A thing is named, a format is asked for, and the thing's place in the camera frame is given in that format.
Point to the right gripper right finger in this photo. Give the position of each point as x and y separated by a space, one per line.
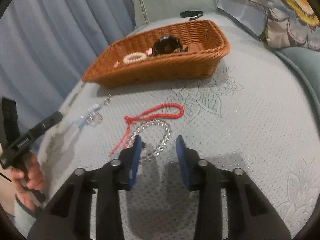
250 214

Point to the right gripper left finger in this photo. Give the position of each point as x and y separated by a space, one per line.
68 213

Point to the black wrist watch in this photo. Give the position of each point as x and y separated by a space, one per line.
168 45

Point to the silver hair clip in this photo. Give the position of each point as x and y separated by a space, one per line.
149 52

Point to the light blue bed cover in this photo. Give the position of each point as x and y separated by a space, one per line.
252 113

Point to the blue curtain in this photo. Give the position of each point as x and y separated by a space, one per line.
46 46

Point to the teal plain pillow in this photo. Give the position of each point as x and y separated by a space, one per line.
305 63

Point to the brown wicker basket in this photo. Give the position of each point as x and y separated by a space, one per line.
205 42

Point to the floral sunflower pillow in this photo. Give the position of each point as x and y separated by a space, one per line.
292 23

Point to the striped blue pillow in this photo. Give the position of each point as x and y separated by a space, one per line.
250 15

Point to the black strap band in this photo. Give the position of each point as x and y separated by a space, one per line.
191 14

